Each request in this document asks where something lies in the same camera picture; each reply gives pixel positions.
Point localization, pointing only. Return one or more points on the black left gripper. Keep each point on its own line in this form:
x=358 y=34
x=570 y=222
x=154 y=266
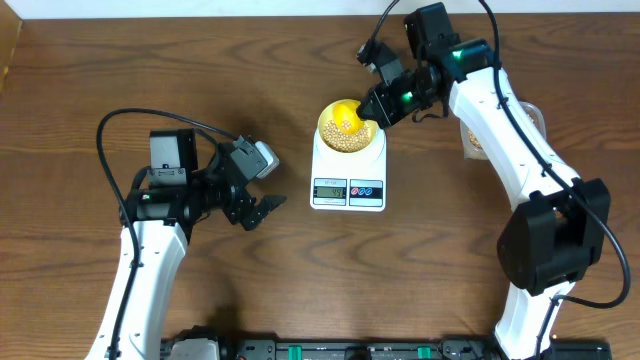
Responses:
x=235 y=211

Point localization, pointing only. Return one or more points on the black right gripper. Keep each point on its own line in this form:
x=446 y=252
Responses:
x=386 y=115

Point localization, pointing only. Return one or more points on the yellow plastic scoop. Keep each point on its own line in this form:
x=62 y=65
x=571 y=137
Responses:
x=346 y=118

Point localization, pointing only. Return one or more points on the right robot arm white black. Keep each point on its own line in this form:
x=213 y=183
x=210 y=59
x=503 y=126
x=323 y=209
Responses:
x=559 y=221

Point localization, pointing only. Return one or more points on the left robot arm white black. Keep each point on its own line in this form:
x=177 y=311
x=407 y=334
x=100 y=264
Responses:
x=165 y=201

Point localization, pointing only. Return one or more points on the white digital kitchen scale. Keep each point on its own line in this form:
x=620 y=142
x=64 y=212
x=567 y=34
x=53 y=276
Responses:
x=355 y=181

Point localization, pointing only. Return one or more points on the yellow plastic bowl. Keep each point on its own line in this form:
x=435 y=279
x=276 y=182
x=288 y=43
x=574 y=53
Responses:
x=338 y=141

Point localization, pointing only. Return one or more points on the clear container of soybeans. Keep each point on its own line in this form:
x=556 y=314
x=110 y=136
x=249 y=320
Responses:
x=472 y=147

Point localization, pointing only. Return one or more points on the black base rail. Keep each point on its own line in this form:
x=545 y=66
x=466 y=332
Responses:
x=202 y=342

